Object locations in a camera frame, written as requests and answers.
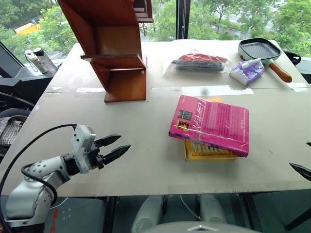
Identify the pink book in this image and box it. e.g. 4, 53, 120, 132
168, 95, 250, 159

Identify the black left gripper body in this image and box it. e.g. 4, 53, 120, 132
85, 140, 108, 170

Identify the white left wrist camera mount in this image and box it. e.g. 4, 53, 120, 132
70, 124, 97, 174

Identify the white water bottle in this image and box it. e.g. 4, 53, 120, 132
24, 49, 50, 74

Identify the checkered cloth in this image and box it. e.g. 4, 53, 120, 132
0, 115, 28, 147

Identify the clear bottle with black cap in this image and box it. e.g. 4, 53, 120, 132
32, 47, 58, 72

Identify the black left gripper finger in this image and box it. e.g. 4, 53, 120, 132
94, 134, 122, 148
104, 144, 132, 165

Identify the clear bag with red-black item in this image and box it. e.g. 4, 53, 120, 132
162, 51, 230, 79

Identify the silver rounded robot leg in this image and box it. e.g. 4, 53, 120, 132
196, 193, 229, 227
130, 194, 169, 233

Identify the wooden shelf stand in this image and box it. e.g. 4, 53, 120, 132
57, 0, 154, 104

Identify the thin white cable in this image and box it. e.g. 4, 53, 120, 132
179, 194, 203, 222

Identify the black table leg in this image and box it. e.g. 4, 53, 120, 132
101, 196, 121, 233
242, 192, 311, 232

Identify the yellow book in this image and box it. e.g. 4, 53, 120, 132
183, 97, 238, 162

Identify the purple white plastic packet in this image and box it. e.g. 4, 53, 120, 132
228, 58, 266, 86

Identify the grey robot torso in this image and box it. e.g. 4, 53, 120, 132
142, 220, 261, 233

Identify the black side desk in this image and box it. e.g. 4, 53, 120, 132
0, 62, 63, 107

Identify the black window frame post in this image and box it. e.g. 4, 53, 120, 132
175, 0, 198, 40

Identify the grill pan with wooden handle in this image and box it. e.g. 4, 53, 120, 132
238, 37, 293, 83

